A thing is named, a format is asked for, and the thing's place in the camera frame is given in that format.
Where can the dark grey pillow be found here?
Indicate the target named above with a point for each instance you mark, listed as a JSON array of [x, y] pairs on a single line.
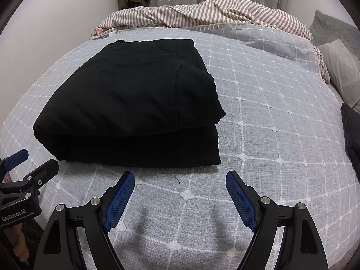
[[332, 29]]

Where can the light grey pillow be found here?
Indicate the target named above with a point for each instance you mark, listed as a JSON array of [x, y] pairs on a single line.
[[341, 67]]

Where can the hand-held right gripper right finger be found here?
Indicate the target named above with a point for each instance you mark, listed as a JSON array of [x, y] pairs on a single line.
[[242, 199]]

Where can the dark grey quilted garment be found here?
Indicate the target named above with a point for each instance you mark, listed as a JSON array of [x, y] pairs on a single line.
[[353, 135]]

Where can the striped blanket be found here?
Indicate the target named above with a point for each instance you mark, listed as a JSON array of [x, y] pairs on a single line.
[[225, 11]]

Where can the pink floral sheet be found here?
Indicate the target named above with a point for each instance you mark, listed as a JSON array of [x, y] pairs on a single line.
[[98, 31]]

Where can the person's left hand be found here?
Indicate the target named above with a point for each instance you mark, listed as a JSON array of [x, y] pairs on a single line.
[[21, 244]]

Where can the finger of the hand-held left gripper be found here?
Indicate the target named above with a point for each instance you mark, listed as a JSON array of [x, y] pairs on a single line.
[[17, 157], [42, 174]]

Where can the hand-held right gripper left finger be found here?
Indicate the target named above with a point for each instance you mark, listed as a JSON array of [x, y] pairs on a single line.
[[119, 199]]

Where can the black jacket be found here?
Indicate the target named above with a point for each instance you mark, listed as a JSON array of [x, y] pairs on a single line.
[[126, 98]]

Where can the white grid-pattern bedspread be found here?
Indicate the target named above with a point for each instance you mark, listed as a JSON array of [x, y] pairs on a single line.
[[253, 146]]

